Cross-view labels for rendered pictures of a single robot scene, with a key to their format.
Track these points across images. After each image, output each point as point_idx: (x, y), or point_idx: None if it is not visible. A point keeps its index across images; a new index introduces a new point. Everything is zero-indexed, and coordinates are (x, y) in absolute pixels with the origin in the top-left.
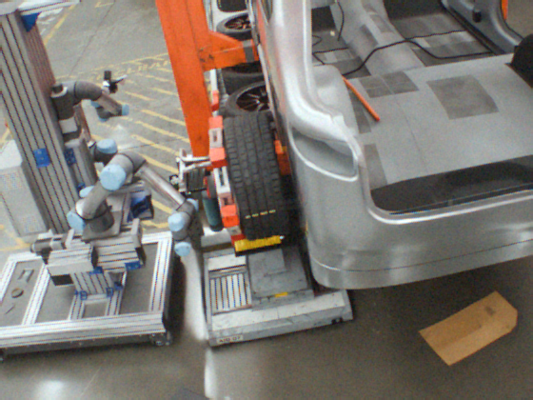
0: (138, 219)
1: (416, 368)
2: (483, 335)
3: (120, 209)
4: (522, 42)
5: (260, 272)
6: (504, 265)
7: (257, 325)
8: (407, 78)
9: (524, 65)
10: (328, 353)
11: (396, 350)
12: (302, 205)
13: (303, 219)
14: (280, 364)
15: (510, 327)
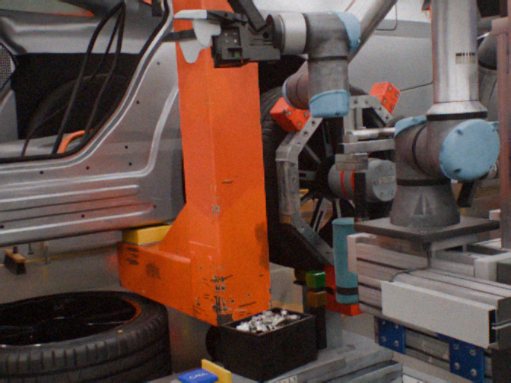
0: (491, 210)
1: (368, 322)
2: (301, 308)
3: (485, 245)
4: (66, 96)
5: (350, 352)
6: (188, 318)
7: (420, 377)
8: (79, 137)
9: (78, 119)
10: (398, 356)
11: (354, 333)
12: (427, 85)
13: (420, 112)
14: (449, 372)
15: (281, 302)
